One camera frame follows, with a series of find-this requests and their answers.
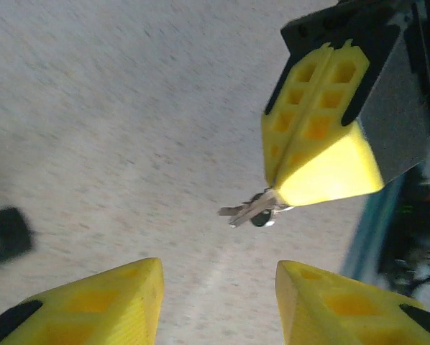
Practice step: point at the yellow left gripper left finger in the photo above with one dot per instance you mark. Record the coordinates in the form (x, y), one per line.
(103, 309)

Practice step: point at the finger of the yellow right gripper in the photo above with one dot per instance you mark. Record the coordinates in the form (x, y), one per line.
(330, 169)
(290, 108)

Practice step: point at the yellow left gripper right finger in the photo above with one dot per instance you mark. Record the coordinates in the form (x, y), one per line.
(337, 309)

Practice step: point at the silver key bunch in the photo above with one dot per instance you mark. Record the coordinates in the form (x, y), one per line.
(251, 210)

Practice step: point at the dark grey box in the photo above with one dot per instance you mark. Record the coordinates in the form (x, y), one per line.
(4, 233)

